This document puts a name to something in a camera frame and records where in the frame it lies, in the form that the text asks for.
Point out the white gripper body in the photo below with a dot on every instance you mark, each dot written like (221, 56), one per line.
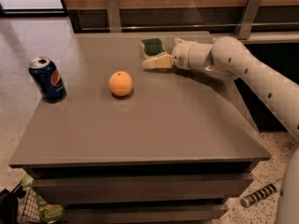
(179, 55)

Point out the green and yellow sponge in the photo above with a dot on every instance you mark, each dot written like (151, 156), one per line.
(152, 47)

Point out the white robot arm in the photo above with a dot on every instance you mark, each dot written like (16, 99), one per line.
(229, 59)

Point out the blue pepsi can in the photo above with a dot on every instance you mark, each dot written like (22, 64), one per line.
(47, 78)

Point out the orange fruit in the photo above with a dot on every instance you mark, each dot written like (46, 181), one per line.
(121, 83)

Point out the grey drawer cabinet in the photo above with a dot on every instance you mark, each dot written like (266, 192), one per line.
(172, 151)

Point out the black white striped tool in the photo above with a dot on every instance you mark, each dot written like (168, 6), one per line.
(261, 194)

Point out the green snack bag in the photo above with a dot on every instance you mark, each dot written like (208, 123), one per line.
(48, 213)

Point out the black mesh basket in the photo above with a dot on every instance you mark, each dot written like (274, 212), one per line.
(12, 212)

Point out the right metal rail bracket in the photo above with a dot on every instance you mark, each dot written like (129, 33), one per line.
(243, 29)

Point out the metal rail bracket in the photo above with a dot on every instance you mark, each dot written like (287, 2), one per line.
(113, 15)
(243, 29)

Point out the left metal rail bracket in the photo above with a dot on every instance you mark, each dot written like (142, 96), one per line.
(113, 15)

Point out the horizontal metal rail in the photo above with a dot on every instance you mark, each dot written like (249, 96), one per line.
(215, 28)

